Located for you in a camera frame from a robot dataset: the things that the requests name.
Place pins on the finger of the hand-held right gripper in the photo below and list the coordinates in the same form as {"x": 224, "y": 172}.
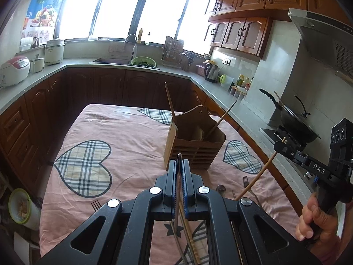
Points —
{"x": 293, "y": 140}
{"x": 284, "y": 149}

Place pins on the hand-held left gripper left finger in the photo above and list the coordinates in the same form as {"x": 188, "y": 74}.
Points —
{"x": 172, "y": 179}

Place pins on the wooden slatted utensil holder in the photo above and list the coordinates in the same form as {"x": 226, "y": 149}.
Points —
{"x": 193, "y": 151}

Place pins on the wooden base cabinets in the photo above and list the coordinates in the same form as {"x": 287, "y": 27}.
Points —
{"x": 82, "y": 88}

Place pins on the metal spoon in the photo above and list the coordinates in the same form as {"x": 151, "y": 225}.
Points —
{"x": 221, "y": 189}

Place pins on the metal dish rack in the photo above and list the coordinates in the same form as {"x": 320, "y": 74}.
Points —
{"x": 172, "y": 63}

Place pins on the wall socket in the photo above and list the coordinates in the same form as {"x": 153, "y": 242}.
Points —
{"x": 227, "y": 61}

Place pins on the person's right hand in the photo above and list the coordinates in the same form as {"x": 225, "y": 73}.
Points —
{"x": 307, "y": 218}

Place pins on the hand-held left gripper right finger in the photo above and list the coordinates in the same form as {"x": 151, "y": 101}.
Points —
{"x": 186, "y": 179}

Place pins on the kitchen sink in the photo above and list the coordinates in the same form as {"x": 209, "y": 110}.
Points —
{"x": 110, "y": 60}

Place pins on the paper towel roll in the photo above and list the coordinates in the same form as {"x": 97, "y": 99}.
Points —
{"x": 27, "y": 44}

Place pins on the wooden chopstick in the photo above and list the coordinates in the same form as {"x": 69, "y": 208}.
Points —
{"x": 194, "y": 249}
{"x": 259, "y": 171}
{"x": 168, "y": 98}
{"x": 224, "y": 116}
{"x": 187, "y": 237}

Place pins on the pink container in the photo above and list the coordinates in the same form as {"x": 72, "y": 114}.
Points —
{"x": 200, "y": 70}

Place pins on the grey kitchen countertop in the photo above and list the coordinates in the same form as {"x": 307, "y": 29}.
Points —
{"x": 82, "y": 65}

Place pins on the black wok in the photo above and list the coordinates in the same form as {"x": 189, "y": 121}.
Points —
{"x": 297, "y": 132}

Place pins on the wok lid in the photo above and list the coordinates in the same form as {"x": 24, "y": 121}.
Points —
{"x": 302, "y": 110}

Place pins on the yellow bottle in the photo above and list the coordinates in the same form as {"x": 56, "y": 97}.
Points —
{"x": 141, "y": 36}

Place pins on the pink tablecloth with plaid hearts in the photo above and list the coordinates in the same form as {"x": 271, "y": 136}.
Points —
{"x": 132, "y": 143}

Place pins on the large white rice cooker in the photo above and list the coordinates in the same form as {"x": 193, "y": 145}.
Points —
{"x": 54, "y": 52}

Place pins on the chrome kitchen faucet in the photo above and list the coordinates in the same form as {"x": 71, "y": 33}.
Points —
{"x": 131, "y": 40}

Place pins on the metal fork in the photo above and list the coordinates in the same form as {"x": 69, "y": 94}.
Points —
{"x": 96, "y": 205}
{"x": 246, "y": 182}

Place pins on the white bin with green rim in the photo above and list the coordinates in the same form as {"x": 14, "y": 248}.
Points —
{"x": 20, "y": 208}

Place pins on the kitchen window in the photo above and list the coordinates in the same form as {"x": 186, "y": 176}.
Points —
{"x": 118, "y": 5}

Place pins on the green colander with vegetables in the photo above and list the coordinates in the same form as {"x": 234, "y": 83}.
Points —
{"x": 143, "y": 62}

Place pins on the condiment bottles and jars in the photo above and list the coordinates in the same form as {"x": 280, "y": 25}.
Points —
{"x": 241, "y": 87}

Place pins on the wooden wall cabinets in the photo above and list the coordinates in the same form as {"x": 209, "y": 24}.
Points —
{"x": 248, "y": 33}

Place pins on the red and white rice cooker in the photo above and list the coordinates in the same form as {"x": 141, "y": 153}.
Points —
{"x": 13, "y": 70}

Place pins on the range hood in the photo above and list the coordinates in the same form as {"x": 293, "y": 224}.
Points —
{"x": 317, "y": 33}

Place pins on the gas stove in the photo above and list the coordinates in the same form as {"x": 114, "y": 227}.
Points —
{"x": 269, "y": 134}

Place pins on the fruit and palm wall poster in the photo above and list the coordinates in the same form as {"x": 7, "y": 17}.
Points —
{"x": 45, "y": 5}

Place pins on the electric kettle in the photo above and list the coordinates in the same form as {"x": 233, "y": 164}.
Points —
{"x": 211, "y": 72}

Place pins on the wooden spatula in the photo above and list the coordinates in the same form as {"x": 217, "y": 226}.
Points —
{"x": 278, "y": 99}

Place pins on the wooden cutlery rack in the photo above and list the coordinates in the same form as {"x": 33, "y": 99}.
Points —
{"x": 173, "y": 47}

